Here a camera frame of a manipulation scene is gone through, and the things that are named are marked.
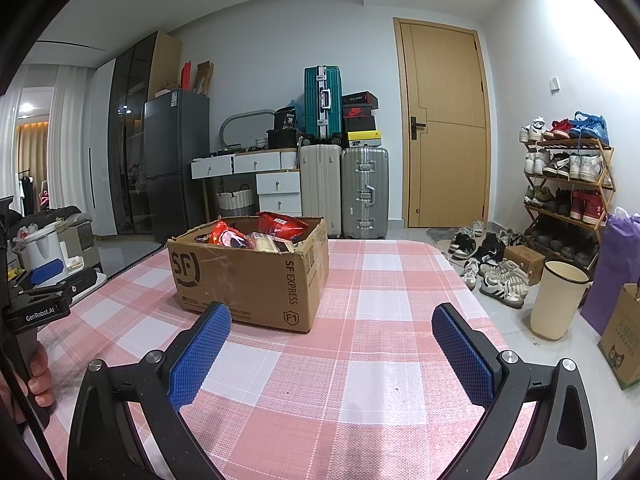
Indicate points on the black printed bag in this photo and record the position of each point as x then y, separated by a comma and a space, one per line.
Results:
286, 117

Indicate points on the brown paper bag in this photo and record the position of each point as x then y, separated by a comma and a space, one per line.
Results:
622, 340

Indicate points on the cream suitcase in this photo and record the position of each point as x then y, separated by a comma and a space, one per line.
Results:
320, 190

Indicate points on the black storage box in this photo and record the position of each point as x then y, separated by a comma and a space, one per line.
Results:
282, 139

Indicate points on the woven laundry basket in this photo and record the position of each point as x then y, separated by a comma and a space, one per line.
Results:
235, 200

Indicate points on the pile of loose shoes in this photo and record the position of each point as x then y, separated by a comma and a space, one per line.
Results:
495, 275

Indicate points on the white light switch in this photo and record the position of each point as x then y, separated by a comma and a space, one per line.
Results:
555, 84

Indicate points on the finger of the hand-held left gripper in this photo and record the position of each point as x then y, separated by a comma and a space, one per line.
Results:
60, 287
47, 271

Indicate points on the brown cardboard box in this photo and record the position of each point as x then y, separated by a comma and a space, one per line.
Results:
235, 285

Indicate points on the white kettle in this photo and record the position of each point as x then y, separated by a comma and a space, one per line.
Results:
42, 247

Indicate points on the dark glass cabinet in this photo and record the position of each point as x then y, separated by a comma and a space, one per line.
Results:
127, 135

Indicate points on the arched mirror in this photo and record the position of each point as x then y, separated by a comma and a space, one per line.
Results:
245, 127

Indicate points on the red paper bag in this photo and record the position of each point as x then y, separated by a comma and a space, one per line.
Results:
186, 76

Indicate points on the red and black shoe box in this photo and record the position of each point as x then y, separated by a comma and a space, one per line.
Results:
357, 111

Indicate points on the wooden shoe rack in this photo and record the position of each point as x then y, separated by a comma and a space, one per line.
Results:
606, 170

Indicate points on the plain black shoe box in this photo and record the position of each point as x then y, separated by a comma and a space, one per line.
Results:
358, 124

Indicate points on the grey door mat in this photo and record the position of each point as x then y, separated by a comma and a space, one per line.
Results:
442, 236

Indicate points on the pink checked tablecloth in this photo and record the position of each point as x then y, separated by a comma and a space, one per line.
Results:
380, 320

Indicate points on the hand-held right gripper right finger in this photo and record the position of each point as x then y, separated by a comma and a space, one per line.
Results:
465, 355

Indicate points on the shoe rack with shoes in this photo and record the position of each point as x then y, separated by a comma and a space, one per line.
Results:
580, 165

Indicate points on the yellow and black shoe box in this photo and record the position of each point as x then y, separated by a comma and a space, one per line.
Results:
363, 139

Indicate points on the person's left hand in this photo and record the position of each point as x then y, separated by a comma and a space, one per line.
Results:
40, 375

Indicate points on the white drawer desk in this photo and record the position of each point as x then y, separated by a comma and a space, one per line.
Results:
275, 182

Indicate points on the green suitcase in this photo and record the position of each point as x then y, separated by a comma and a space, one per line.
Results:
320, 105

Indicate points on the purple plastic bag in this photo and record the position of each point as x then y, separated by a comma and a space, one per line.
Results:
617, 270

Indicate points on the red and white snack packet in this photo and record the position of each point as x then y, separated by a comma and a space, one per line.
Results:
225, 232

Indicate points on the dark jacket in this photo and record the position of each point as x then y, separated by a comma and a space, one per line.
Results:
50, 217

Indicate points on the cream trash bin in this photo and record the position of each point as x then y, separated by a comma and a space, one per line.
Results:
555, 305

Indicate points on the small cardboard box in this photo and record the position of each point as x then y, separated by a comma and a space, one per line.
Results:
525, 262

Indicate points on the flat cardboard piece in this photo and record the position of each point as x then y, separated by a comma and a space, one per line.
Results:
204, 79

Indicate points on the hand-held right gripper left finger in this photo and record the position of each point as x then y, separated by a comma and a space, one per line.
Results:
197, 360

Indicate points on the yellow snack packet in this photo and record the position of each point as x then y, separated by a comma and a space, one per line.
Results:
270, 243

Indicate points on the dark grey refrigerator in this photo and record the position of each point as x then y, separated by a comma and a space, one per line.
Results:
172, 160

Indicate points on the wooden door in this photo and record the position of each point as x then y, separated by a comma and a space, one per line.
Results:
445, 160

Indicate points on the large red chips packet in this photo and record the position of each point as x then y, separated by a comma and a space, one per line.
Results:
285, 227

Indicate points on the silver suitcase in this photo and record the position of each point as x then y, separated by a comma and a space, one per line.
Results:
365, 190

